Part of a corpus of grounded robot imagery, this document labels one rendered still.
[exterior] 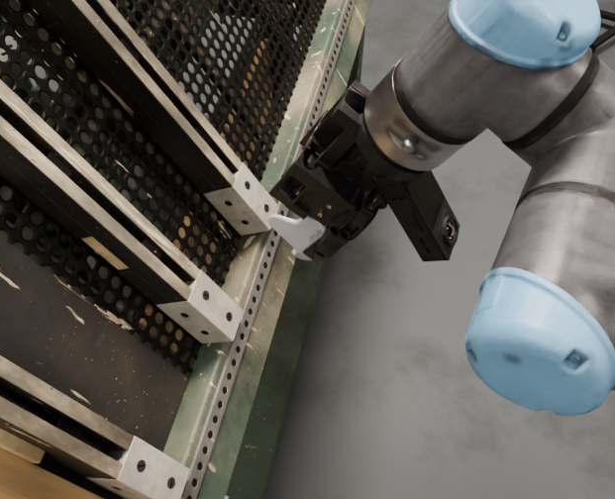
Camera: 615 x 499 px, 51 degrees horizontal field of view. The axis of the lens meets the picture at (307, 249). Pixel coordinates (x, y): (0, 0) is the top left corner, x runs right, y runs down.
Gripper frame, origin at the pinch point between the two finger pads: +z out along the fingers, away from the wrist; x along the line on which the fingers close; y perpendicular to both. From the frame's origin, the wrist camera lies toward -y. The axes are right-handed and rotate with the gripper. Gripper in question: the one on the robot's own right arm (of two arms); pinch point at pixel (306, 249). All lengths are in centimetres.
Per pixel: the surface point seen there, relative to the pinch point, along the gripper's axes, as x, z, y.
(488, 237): -123, 105, -81
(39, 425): 21.4, 30.1, 12.0
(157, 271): -5.6, 34.8, 10.6
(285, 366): -40, 112, -35
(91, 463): 21.3, 35.0, 3.9
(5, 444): 24.5, 33.0, 13.9
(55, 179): -3.4, 24.1, 27.7
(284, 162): -49, 50, 2
